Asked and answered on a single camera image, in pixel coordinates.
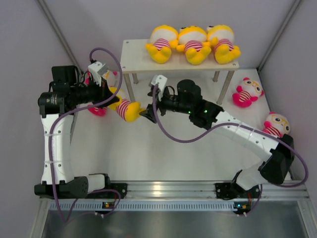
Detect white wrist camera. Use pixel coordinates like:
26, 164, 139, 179
88, 61, 108, 86
149, 75, 167, 101

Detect aluminium frame post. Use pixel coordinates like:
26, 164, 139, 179
35, 0, 83, 72
257, 0, 304, 73

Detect right aluminium frame post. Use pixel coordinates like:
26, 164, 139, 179
257, 0, 304, 73

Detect white two-tier shelf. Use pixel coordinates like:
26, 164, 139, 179
120, 39, 239, 105

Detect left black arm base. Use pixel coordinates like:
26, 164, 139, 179
109, 182, 128, 199

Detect pink toy right glasses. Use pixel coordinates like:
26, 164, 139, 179
262, 112, 291, 137

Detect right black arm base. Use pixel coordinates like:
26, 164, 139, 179
215, 182, 261, 200

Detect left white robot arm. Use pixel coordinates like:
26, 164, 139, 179
34, 62, 118, 199

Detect yellow toy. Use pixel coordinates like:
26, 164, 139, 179
108, 89, 146, 122
207, 25, 241, 64
145, 25, 178, 64
176, 25, 211, 65

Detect pink toy top left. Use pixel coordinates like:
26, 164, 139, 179
102, 70, 117, 87

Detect pink toy top right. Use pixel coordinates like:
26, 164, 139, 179
232, 77, 264, 108

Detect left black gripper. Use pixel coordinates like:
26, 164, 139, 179
69, 76, 118, 110

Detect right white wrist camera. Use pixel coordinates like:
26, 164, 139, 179
149, 75, 167, 101

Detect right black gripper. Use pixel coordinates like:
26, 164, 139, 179
139, 89, 192, 125

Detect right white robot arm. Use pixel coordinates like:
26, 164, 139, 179
140, 75, 294, 197

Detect pink toy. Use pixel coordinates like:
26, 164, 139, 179
232, 77, 264, 108
102, 70, 117, 87
88, 107, 107, 117

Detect aluminium front rail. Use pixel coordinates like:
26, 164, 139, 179
39, 180, 310, 200

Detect left aluminium frame post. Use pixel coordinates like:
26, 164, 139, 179
35, 0, 83, 72

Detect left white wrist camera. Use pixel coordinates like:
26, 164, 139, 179
88, 61, 108, 86

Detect grey slotted cable duct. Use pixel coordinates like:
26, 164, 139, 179
59, 200, 241, 211

